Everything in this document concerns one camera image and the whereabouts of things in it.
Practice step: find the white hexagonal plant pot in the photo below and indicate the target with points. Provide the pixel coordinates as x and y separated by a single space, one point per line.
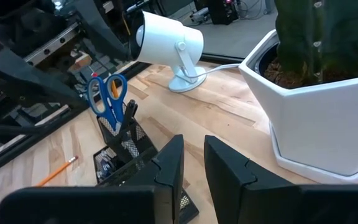
322 124

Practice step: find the orange pencil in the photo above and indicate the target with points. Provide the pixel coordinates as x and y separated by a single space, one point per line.
114 90
57 171

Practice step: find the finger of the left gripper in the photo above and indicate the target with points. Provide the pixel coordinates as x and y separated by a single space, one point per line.
26 77
107 31

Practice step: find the black ballpoint pen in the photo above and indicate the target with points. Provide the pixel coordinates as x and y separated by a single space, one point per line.
128 113

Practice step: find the green cactus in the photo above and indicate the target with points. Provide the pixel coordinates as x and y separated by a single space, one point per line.
322 31

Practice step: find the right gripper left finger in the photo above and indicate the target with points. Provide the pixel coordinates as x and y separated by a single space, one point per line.
169 174

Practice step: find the black mesh desk organizer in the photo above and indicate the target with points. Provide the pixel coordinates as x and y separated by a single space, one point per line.
120 146

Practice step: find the black binder clip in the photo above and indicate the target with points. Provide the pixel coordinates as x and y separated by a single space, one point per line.
104 158

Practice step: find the white spot lamp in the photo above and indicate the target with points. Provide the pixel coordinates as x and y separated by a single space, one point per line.
166 40

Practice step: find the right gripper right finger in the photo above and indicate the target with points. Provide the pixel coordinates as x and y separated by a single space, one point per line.
244 193

